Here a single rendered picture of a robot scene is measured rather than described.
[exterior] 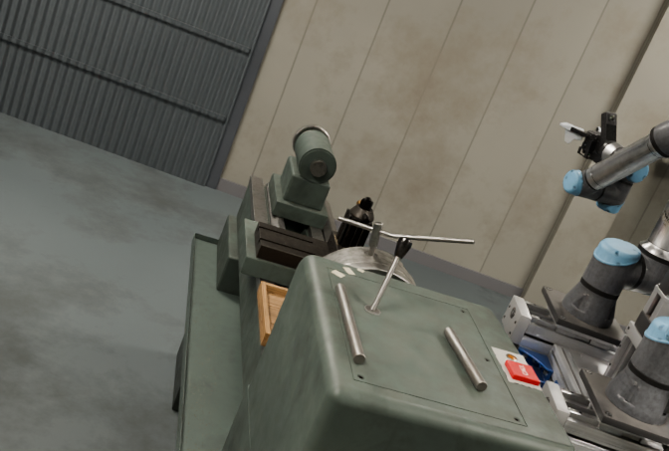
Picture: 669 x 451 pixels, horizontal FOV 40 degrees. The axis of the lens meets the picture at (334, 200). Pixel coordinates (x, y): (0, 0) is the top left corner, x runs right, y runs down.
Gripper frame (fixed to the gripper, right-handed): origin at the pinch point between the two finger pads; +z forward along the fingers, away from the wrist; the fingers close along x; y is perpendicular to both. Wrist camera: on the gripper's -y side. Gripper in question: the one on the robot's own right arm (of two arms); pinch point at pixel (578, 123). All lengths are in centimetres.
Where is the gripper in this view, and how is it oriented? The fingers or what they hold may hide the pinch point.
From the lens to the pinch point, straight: 318.4
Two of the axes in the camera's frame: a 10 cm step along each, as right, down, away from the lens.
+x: 9.2, 0.8, 3.9
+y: -2.3, 9.0, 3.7
